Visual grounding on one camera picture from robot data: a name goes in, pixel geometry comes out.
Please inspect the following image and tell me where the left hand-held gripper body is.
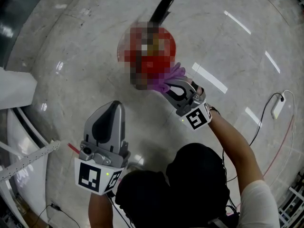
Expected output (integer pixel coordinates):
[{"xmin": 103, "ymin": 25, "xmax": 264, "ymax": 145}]
[{"xmin": 74, "ymin": 140, "xmax": 131, "ymax": 196}]

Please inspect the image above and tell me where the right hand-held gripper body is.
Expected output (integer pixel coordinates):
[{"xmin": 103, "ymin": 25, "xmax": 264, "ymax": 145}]
[{"xmin": 176, "ymin": 92, "xmax": 213, "ymax": 131}]

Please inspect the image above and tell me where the purple cloth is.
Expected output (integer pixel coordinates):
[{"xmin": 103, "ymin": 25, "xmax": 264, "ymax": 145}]
[{"xmin": 152, "ymin": 62, "xmax": 187, "ymax": 94}]

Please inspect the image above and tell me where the red fire extinguisher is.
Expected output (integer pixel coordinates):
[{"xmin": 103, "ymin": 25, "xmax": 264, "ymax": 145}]
[{"xmin": 117, "ymin": 0, "xmax": 178, "ymax": 92}]

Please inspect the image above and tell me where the person's left forearm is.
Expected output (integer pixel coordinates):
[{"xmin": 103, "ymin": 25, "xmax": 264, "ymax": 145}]
[{"xmin": 88, "ymin": 190, "xmax": 115, "ymax": 228}]

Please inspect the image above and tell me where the person's right forearm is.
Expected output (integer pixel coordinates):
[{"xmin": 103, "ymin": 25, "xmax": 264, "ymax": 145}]
[{"xmin": 207, "ymin": 114, "xmax": 266, "ymax": 200}]

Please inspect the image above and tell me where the person's right hand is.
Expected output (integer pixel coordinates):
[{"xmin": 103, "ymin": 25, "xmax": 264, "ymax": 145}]
[{"xmin": 190, "ymin": 80, "xmax": 206, "ymax": 95}]

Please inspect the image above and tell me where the white metal shelf rack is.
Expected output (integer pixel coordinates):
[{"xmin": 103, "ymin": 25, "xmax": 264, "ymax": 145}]
[{"xmin": 0, "ymin": 107, "xmax": 62, "ymax": 228}]

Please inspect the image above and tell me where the white power strip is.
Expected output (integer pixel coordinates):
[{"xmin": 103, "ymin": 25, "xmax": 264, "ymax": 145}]
[{"xmin": 271, "ymin": 92, "xmax": 286, "ymax": 120}]

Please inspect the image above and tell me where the white square pillar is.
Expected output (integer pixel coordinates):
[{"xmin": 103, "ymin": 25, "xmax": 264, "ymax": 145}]
[{"xmin": 0, "ymin": 67, "xmax": 38, "ymax": 111}]

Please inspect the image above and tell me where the person's white shirt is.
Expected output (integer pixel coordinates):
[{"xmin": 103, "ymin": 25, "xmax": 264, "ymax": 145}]
[{"xmin": 239, "ymin": 179, "xmax": 281, "ymax": 228}]

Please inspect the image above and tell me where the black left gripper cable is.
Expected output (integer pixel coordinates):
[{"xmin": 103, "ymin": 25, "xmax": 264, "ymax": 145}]
[{"xmin": 106, "ymin": 190, "xmax": 134, "ymax": 228}]

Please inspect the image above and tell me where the black power adapter cable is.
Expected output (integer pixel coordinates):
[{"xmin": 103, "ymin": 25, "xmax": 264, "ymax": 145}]
[{"xmin": 35, "ymin": 201, "xmax": 82, "ymax": 228}]

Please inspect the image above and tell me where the black power strip cable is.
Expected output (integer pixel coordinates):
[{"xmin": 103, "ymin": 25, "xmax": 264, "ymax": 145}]
[{"xmin": 248, "ymin": 92, "xmax": 285, "ymax": 147}]

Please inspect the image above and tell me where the white power cable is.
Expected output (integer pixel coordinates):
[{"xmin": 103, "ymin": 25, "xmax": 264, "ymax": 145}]
[{"xmin": 282, "ymin": 89, "xmax": 298, "ymax": 120}]

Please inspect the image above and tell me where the white frame desk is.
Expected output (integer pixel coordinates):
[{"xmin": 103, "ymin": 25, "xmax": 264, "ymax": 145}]
[{"xmin": 278, "ymin": 171, "xmax": 304, "ymax": 228}]

